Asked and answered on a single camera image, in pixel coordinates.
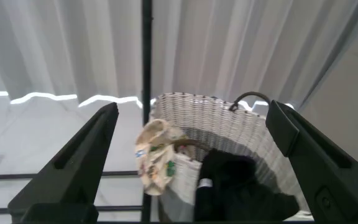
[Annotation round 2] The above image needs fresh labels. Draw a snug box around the cream printed garment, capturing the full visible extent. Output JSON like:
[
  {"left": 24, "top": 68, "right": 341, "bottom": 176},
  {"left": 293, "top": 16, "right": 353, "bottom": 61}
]
[{"left": 134, "top": 118, "right": 186, "bottom": 197}]

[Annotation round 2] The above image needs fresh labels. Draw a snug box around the white laundry basket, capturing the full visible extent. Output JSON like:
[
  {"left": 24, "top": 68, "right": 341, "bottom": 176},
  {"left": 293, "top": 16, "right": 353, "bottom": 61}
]
[{"left": 149, "top": 91, "right": 315, "bottom": 222}]

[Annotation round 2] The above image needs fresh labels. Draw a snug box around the black t-shirt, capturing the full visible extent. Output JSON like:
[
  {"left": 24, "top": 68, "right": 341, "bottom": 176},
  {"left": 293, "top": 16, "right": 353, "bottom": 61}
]
[{"left": 193, "top": 148, "right": 300, "bottom": 222}]

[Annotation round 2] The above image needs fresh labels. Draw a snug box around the black clothes rack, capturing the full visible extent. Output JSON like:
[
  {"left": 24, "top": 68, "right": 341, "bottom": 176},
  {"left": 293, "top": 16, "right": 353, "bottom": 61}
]
[{"left": 0, "top": 0, "right": 154, "bottom": 223}]

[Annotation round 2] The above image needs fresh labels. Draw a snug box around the white curtain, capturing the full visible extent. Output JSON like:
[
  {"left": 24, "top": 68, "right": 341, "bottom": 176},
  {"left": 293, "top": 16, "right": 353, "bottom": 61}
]
[{"left": 0, "top": 0, "right": 358, "bottom": 110}]

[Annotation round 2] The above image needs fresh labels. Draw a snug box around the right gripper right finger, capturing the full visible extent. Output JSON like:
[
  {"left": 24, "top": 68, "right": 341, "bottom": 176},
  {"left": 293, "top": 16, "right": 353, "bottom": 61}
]
[{"left": 265, "top": 99, "right": 358, "bottom": 224}]

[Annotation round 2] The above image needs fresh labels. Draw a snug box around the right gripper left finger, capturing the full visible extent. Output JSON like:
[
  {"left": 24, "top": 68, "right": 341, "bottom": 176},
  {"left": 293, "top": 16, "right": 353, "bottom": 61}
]
[{"left": 7, "top": 101, "right": 120, "bottom": 223}]

